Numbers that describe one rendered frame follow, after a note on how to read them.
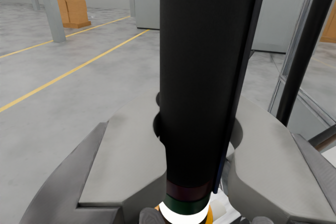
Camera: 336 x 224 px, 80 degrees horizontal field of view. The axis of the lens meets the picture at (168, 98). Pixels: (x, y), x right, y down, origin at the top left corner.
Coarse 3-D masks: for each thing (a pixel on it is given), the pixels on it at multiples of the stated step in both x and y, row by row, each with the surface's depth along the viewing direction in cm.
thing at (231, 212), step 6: (222, 192) 19; (210, 198) 18; (216, 198) 18; (222, 198) 18; (228, 204) 18; (228, 210) 17; (234, 210) 17; (222, 216) 17; (228, 216) 17; (234, 216) 17; (240, 216) 17; (216, 222) 17; (222, 222) 17; (228, 222) 17; (234, 222) 17
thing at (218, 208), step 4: (216, 200) 18; (212, 204) 18; (216, 204) 18; (220, 204) 18; (212, 208) 17; (216, 208) 17; (220, 208) 17; (224, 208) 17; (212, 212) 17; (216, 212) 17; (220, 212) 17; (224, 212) 17; (216, 216) 17; (220, 216) 17
